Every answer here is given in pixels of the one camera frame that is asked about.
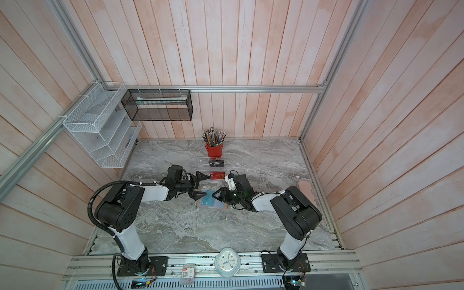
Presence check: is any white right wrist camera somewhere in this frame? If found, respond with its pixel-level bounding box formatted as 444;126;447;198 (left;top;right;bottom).
225;174;236;191

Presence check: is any black corrugated cable hose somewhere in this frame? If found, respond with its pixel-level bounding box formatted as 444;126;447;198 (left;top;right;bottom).
86;180;157;290

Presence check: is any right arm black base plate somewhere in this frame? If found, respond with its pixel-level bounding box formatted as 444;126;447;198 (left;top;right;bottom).
261;251;311;274

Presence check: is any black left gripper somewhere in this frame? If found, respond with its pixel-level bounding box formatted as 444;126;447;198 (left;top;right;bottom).
176;171;211;201

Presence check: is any green circuit board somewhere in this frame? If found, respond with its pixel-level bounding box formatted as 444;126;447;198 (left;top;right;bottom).
282;275;306;290

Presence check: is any bundle of coloured pencils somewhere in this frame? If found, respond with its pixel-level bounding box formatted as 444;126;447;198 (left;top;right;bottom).
203;127;226;147

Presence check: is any clear acrylic organizer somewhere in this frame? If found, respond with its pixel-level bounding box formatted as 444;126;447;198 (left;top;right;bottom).
192;157;227;175

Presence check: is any red pencil cup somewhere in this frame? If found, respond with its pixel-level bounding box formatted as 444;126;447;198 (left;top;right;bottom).
205;144;223;158

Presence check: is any red credit card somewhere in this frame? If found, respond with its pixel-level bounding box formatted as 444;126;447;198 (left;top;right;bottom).
210;171;226;180

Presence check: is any white analog clock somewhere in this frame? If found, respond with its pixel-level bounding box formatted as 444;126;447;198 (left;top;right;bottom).
214;248;241;279

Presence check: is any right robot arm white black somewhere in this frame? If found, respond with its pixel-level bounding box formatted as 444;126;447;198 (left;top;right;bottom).
212;174;322;262

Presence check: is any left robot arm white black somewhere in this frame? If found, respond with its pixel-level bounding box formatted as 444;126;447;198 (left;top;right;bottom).
88;165;210;261

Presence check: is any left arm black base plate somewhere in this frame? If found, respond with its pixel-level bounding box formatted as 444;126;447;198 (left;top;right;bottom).
117;256;168;277

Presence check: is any teal credit card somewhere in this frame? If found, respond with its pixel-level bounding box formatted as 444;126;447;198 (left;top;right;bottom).
199;191;215;207

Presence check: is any black wire mesh basket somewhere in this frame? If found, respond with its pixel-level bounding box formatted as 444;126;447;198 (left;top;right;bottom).
122;88;193;122

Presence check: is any small red white box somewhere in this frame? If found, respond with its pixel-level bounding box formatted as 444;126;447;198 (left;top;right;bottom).
180;263;196;286

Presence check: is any left blue circuit board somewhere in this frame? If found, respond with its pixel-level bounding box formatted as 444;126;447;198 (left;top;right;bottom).
130;279;151;290

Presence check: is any pink card holder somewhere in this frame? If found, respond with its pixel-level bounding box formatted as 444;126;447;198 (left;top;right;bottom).
196;189;228;210

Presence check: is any aluminium frame rail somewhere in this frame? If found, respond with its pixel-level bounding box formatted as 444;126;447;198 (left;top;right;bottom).
124;85;325;93

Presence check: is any white wire mesh shelf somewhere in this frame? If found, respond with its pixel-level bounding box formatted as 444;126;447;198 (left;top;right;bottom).
63;82;142;169

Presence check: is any pink case on table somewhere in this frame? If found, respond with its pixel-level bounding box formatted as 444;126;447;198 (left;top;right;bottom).
297;181;317;205

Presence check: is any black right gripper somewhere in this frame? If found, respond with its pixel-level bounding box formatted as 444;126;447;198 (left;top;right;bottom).
213;187;245;204

